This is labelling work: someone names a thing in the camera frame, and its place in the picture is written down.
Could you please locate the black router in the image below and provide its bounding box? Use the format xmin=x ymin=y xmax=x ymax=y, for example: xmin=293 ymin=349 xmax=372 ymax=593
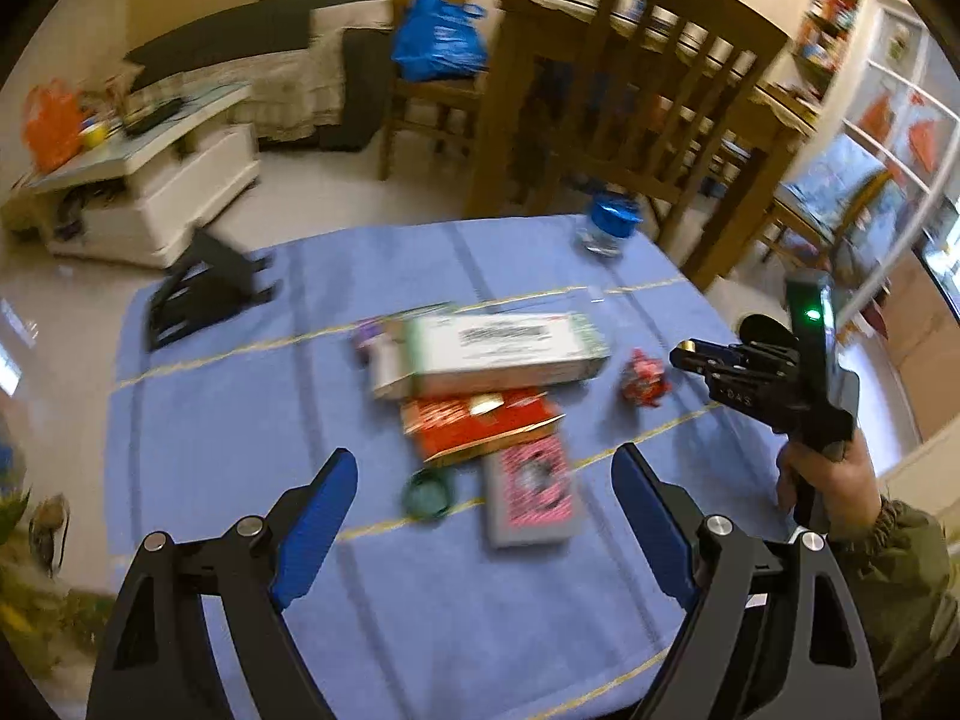
xmin=124 ymin=97 xmax=181 ymax=137

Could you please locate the beige lace table cover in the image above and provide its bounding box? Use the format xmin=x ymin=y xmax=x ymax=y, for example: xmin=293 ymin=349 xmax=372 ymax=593
xmin=750 ymin=79 xmax=822 ymax=137

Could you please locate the blue plastic bag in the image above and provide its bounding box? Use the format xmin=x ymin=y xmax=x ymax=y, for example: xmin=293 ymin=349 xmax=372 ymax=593
xmin=391 ymin=0 xmax=490 ymax=82

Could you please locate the person's right forearm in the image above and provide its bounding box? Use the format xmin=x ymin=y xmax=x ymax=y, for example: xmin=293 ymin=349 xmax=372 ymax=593
xmin=829 ymin=499 xmax=960 ymax=700

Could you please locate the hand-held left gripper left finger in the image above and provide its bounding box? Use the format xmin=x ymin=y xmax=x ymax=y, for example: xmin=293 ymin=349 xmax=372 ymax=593
xmin=86 ymin=448 xmax=359 ymax=720

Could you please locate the wooden chair with blue cushion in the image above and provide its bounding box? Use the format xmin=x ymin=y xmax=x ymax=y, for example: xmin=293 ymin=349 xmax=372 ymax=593
xmin=757 ymin=165 xmax=901 ymax=271

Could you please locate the dark grey sofa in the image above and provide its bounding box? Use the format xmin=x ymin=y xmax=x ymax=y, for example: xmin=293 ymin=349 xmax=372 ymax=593
xmin=124 ymin=0 xmax=398 ymax=151

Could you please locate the blue striped tablecloth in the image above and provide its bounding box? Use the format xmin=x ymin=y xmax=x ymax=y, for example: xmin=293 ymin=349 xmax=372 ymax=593
xmin=105 ymin=214 xmax=803 ymax=720

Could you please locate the black folding phone stand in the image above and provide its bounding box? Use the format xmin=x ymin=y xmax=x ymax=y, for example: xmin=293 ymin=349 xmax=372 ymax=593
xmin=142 ymin=229 xmax=284 ymax=352

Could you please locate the person's right hand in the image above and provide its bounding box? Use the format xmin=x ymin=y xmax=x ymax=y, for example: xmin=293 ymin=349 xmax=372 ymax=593
xmin=775 ymin=436 xmax=884 ymax=541

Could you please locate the orange plastic bag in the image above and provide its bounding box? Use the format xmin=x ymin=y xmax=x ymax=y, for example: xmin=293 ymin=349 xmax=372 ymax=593
xmin=21 ymin=82 xmax=89 ymax=170

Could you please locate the glass jar with blue lid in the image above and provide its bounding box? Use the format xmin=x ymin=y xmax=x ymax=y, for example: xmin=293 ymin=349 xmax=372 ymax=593
xmin=576 ymin=193 xmax=642 ymax=260

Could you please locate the white framed glass door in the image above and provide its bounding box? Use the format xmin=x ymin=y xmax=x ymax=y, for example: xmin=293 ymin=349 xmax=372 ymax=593
xmin=825 ymin=4 xmax=960 ymax=316

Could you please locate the green and white carton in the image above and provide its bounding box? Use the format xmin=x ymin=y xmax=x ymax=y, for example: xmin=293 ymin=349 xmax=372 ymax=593
xmin=367 ymin=311 xmax=612 ymax=400

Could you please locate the wall shelf with items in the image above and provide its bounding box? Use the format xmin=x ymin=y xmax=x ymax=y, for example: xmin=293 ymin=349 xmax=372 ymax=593
xmin=791 ymin=0 xmax=863 ymax=102

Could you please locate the beige lace sofa cover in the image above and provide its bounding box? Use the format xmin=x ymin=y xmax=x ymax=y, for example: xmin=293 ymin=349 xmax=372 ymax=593
xmin=142 ymin=4 xmax=391 ymax=143

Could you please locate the red carton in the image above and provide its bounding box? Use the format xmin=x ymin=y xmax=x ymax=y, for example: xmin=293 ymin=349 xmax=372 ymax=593
xmin=401 ymin=388 xmax=565 ymax=464

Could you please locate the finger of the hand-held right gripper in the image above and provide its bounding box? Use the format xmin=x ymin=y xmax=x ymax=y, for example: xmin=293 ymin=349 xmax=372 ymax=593
xmin=670 ymin=340 xmax=788 ymax=380
xmin=701 ymin=369 xmax=796 ymax=434

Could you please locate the white coffee table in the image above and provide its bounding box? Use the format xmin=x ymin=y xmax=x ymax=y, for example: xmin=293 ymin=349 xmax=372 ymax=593
xmin=0 ymin=82 xmax=262 ymax=269

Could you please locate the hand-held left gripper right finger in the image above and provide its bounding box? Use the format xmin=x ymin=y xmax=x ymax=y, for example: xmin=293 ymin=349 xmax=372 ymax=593
xmin=611 ymin=442 xmax=882 ymax=720

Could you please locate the red wrapper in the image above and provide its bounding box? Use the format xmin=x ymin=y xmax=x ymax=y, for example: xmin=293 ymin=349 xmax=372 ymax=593
xmin=619 ymin=349 xmax=674 ymax=407

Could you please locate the wooden dining table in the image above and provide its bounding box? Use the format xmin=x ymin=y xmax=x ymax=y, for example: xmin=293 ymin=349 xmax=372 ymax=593
xmin=465 ymin=0 xmax=818 ymax=293

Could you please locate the pink and grey box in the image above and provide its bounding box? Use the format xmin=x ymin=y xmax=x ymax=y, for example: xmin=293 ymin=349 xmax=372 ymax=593
xmin=482 ymin=439 xmax=587 ymax=548

